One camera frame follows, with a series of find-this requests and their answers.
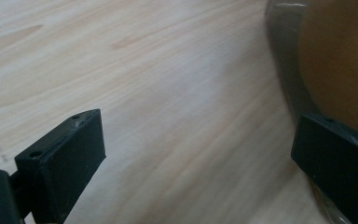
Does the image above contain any clear plastic container box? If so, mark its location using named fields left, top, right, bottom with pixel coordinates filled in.
left=264, top=0, right=358, bottom=224

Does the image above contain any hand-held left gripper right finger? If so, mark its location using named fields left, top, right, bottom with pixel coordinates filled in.
left=290, top=112, right=358, bottom=224

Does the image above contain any orange plush toy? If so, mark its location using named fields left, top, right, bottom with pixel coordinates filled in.
left=298, top=0, right=358, bottom=142

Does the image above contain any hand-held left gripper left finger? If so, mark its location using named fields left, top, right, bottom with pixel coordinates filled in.
left=14, top=108, right=107, bottom=224

